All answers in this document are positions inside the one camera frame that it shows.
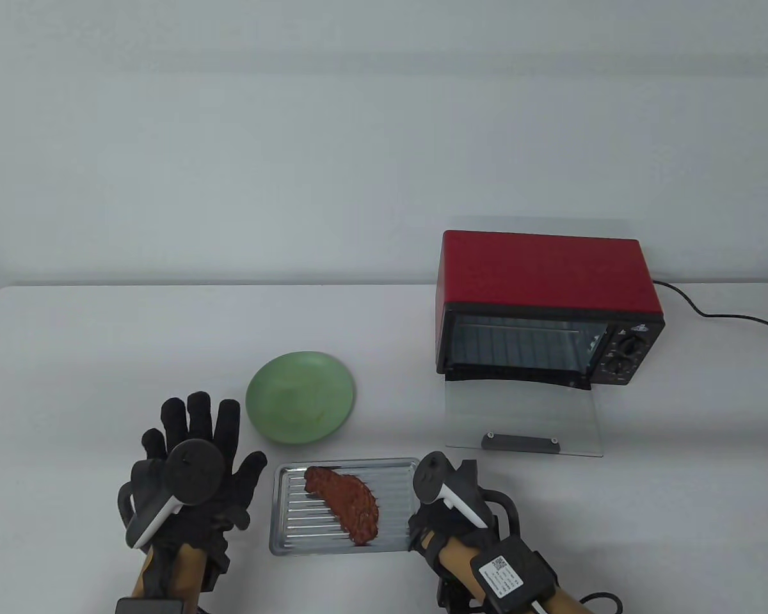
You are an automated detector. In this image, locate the person's left hand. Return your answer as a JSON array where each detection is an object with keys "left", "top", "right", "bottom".
[{"left": 118, "top": 391, "right": 268, "bottom": 576}]

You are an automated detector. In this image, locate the silver metal baking tray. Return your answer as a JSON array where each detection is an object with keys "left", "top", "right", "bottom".
[{"left": 269, "top": 457, "right": 423, "bottom": 556}]

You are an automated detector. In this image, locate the person's left forearm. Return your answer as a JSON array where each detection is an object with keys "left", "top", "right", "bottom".
[{"left": 134, "top": 547, "right": 209, "bottom": 605}]

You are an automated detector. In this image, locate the green round plate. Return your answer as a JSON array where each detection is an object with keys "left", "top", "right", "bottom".
[{"left": 245, "top": 350, "right": 356, "bottom": 447}]

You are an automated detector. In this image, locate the black left wrist sensor box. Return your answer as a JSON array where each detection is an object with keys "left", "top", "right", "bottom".
[{"left": 115, "top": 598, "right": 196, "bottom": 614}]

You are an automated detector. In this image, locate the person's right hand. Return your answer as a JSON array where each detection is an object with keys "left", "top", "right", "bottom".
[{"left": 408, "top": 451, "right": 519, "bottom": 563}]

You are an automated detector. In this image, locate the red toaster oven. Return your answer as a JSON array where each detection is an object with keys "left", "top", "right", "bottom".
[{"left": 435, "top": 230, "right": 666, "bottom": 458}]

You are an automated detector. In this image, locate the black white left hand controller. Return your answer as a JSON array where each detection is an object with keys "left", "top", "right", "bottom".
[{"left": 125, "top": 440, "right": 225, "bottom": 549}]

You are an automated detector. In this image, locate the black wrist sensor box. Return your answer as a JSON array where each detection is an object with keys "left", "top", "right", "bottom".
[
  {"left": 115, "top": 598, "right": 196, "bottom": 614},
  {"left": 472, "top": 536, "right": 559, "bottom": 608}
]

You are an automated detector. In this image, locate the black white right hand controller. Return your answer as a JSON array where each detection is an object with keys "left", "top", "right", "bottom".
[{"left": 415, "top": 452, "right": 488, "bottom": 529}]

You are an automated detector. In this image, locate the brown grilled steak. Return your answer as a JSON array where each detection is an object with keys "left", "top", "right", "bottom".
[{"left": 303, "top": 466, "right": 382, "bottom": 546}]

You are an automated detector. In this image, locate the black oven power cable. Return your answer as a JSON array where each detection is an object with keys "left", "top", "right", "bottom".
[{"left": 653, "top": 280, "right": 768, "bottom": 328}]

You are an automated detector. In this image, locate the black right wrist sensor box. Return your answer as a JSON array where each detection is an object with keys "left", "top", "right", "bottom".
[{"left": 472, "top": 536, "right": 559, "bottom": 608}]

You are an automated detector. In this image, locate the black right sensor cable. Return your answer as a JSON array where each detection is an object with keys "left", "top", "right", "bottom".
[{"left": 576, "top": 592, "right": 621, "bottom": 614}]

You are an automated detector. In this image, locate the black white hand controller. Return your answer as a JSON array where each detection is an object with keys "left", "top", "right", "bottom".
[
  {"left": 415, "top": 452, "right": 488, "bottom": 529},
  {"left": 125, "top": 440, "right": 225, "bottom": 549}
]

